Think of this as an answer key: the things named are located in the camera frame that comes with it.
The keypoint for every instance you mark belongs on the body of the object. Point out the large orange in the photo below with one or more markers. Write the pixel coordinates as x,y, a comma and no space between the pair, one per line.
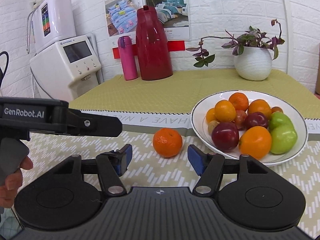
261,106

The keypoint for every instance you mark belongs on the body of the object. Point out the white ribbed plant pot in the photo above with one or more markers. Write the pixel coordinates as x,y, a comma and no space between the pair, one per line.
254,63

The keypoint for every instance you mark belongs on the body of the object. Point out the small red yellow apple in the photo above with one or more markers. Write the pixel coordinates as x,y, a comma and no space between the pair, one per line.
276,109

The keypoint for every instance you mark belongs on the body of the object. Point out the white water dispenser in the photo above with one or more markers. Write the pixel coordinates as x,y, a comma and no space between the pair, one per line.
67,69

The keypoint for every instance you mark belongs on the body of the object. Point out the purple green trailing plant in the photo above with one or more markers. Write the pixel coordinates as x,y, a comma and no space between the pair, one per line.
252,38

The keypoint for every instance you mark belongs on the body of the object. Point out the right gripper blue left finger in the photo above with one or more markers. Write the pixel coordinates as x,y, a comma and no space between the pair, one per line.
111,166

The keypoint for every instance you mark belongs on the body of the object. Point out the dark red plum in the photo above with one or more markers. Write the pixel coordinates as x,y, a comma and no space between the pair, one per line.
255,119

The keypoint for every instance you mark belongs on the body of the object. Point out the bedding poster calendar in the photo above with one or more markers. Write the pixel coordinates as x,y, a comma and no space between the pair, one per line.
122,19

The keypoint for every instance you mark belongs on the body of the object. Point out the white water purifier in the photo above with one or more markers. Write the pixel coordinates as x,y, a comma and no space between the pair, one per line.
50,22

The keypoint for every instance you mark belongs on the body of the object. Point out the green patterned tablecloth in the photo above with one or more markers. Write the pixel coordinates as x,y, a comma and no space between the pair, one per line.
171,100

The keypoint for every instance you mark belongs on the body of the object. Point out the small orange tangerine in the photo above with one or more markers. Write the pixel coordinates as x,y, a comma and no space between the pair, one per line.
210,115

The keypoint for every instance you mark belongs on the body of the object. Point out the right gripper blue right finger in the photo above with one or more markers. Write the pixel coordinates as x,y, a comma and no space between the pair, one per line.
210,169

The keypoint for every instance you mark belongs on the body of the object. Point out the red pink plum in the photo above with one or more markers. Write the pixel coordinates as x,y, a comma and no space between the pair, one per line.
240,119

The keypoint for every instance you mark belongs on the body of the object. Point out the person left hand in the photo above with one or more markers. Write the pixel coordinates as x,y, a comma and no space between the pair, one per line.
13,182

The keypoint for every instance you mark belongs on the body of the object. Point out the red thermos jug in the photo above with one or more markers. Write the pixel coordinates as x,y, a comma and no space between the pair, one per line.
152,46

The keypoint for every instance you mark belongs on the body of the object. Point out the white round plate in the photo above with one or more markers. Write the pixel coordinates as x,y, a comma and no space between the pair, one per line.
200,126

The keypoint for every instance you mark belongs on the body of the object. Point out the green apple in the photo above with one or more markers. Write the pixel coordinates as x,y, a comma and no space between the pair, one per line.
284,137
278,119

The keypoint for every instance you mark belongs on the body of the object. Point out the dark red apple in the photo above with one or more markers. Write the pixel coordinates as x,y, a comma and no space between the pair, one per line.
225,136

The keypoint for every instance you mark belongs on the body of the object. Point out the pink water bottle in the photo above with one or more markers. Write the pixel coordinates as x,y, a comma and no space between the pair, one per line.
127,58

